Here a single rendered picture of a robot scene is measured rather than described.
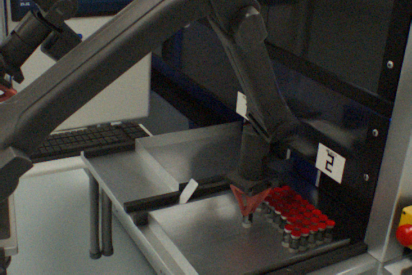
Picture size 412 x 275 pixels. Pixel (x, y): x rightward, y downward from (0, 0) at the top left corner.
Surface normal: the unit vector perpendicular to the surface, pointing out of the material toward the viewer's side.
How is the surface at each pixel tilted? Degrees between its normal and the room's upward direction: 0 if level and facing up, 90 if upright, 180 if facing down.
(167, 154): 0
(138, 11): 48
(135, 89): 90
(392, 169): 90
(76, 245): 0
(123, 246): 0
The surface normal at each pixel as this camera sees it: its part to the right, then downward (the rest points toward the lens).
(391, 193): -0.87, 0.14
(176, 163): 0.06, -0.91
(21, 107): -0.29, -0.37
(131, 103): 0.47, 0.38
